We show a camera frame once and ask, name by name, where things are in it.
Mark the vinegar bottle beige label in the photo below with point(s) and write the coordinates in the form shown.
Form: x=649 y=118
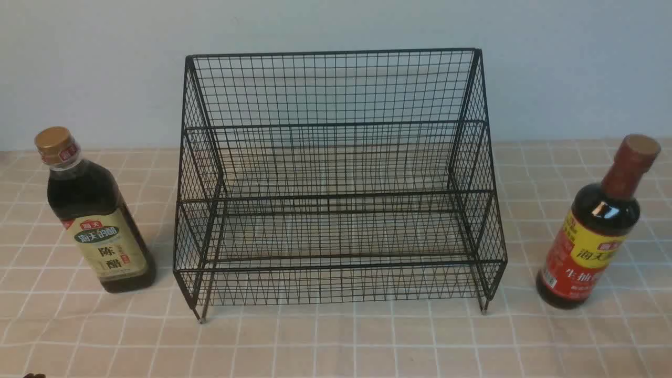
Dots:
x=86 y=198

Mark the soy sauce bottle red label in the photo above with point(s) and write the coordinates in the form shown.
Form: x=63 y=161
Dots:
x=598 y=222

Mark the pink checkered tablecloth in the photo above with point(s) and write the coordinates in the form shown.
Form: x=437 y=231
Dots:
x=57 y=320

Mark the black wire mesh rack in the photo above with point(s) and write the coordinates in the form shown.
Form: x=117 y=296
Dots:
x=311 y=178

